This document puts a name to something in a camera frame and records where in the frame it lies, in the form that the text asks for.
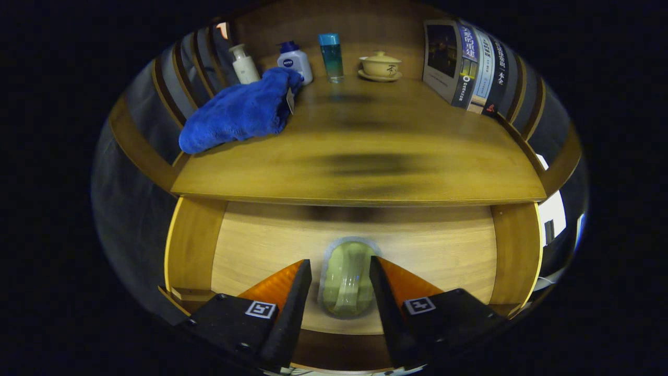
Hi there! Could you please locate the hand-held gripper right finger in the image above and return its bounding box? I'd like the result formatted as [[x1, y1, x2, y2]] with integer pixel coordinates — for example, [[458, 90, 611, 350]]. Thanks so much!
[[369, 255, 509, 370]]

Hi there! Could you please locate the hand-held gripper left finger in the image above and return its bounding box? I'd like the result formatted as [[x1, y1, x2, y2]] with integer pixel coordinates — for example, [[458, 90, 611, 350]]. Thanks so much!
[[177, 258, 313, 371]]

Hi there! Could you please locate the pale green item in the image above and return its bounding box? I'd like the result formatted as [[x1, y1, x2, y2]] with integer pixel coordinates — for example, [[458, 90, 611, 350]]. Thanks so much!
[[317, 237, 380, 319]]

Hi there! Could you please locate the wooden drawer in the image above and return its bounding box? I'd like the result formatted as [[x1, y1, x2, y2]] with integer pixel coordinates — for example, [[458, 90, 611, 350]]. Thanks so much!
[[159, 196, 546, 372]]

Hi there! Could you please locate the wooden countertop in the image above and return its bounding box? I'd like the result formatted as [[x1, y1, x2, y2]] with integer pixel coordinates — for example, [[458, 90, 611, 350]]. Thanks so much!
[[171, 63, 547, 206]]

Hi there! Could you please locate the wooden cabinet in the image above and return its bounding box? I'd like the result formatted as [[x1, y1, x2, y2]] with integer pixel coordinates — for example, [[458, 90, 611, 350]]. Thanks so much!
[[107, 0, 582, 209]]

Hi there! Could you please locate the blue towel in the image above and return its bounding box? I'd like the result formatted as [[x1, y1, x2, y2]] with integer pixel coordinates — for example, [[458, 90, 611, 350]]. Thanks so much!
[[178, 67, 303, 155]]

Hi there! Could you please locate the beige lidded tea cup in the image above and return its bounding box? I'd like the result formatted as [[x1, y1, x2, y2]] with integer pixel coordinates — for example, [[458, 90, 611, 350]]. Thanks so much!
[[357, 51, 403, 83]]

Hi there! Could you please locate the white pump bottle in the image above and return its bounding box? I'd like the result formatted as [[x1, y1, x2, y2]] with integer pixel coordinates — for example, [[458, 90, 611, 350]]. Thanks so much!
[[228, 44, 260, 85]]

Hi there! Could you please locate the white lotion bottle blue cap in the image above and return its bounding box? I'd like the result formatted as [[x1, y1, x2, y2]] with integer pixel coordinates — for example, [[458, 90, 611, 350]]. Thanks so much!
[[277, 41, 314, 86]]

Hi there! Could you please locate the pale blue spine book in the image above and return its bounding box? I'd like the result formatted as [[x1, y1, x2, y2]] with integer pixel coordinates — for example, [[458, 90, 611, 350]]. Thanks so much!
[[467, 29, 495, 114]]

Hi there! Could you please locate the teal blue bottle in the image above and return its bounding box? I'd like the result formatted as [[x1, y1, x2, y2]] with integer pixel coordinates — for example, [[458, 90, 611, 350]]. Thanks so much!
[[318, 33, 345, 84]]

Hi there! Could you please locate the dark blue spine book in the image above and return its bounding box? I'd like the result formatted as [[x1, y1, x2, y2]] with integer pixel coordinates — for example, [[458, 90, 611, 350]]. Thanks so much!
[[423, 20, 480, 109]]

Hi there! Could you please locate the black spine book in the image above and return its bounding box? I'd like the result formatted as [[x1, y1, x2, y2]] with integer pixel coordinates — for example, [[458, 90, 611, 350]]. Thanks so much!
[[483, 39, 509, 118]]

